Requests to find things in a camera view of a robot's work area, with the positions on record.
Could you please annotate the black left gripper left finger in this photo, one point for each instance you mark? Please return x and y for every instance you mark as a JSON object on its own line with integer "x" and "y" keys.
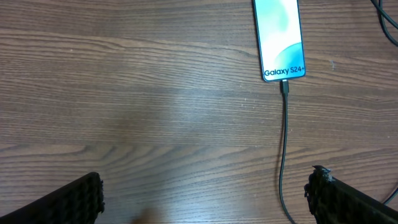
{"x": 80, "y": 201}

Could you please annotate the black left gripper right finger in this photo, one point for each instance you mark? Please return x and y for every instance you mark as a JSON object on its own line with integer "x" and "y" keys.
{"x": 331, "y": 201}

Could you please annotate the blue Samsung Galaxy smartphone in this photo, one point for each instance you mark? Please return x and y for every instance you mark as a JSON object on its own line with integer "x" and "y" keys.
{"x": 279, "y": 38}

